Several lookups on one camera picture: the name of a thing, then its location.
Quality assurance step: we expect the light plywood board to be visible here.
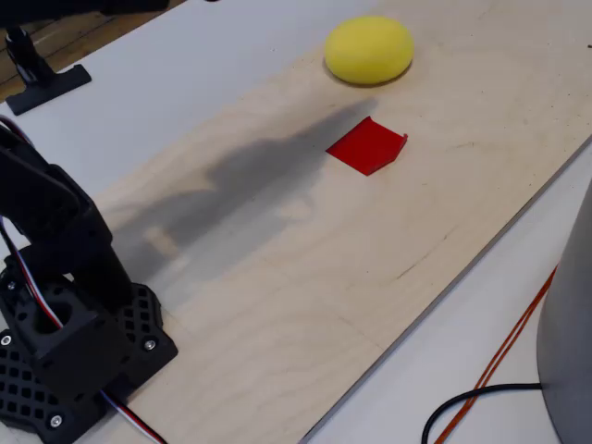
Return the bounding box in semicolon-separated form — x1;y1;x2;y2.
76;0;592;444

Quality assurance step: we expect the thin orange wire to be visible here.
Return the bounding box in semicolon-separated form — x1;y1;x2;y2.
441;277;556;444
434;264;560;444

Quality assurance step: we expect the red white black base cable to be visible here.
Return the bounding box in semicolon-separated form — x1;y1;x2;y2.
99;390;167;444

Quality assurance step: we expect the yellow round sponge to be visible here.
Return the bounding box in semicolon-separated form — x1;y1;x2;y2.
324;15;415;86

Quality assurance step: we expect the black camera stand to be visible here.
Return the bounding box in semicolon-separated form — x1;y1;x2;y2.
4;27;93;117

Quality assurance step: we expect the grey round lamp shade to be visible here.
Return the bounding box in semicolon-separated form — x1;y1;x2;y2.
536;178;592;444

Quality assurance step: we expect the red white black arm cable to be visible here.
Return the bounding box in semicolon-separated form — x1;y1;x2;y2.
0;115;65;330

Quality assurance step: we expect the thin black cable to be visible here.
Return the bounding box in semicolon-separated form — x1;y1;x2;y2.
421;382;543;444

